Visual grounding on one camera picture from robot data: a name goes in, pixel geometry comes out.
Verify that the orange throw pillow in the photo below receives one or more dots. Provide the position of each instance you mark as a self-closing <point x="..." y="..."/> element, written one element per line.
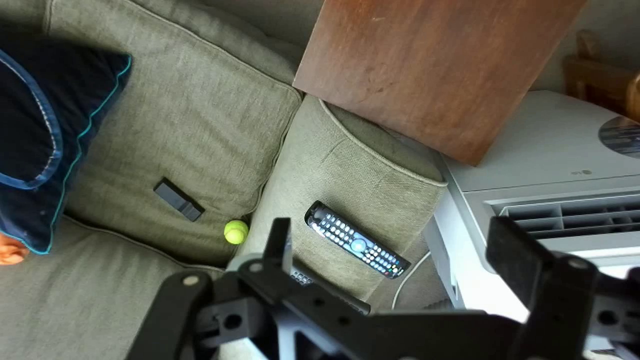
<point x="10" y="251"/>

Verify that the brown wooden coffee table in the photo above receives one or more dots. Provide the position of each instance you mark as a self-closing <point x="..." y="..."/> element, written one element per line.
<point x="445" y="73"/>

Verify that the white portable air conditioner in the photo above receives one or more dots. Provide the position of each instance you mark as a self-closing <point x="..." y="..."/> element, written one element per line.
<point x="565" y="171"/>

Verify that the yellow-green tennis ball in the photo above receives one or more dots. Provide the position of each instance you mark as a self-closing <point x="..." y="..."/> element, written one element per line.
<point x="235" y="233"/>

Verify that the wooden chair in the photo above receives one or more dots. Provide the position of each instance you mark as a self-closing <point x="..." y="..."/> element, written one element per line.
<point x="590" y="79"/>

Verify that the navy blue throw pillow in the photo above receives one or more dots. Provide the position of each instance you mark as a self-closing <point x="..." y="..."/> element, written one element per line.
<point x="52" y="100"/>

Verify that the olive green fabric sofa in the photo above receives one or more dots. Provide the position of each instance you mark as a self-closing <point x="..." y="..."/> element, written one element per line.
<point x="210" y="106"/>

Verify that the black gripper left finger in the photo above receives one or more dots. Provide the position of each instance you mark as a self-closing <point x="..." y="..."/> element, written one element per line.
<point x="278" y="246"/>

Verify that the small black remote control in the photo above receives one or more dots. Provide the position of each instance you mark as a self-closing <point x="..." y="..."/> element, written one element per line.
<point x="179" y="201"/>

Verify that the long black button remote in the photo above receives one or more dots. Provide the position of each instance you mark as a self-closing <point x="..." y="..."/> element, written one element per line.
<point x="344" y="234"/>

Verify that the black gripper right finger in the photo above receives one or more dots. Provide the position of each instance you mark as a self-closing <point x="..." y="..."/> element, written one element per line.
<point x="518" y="258"/>

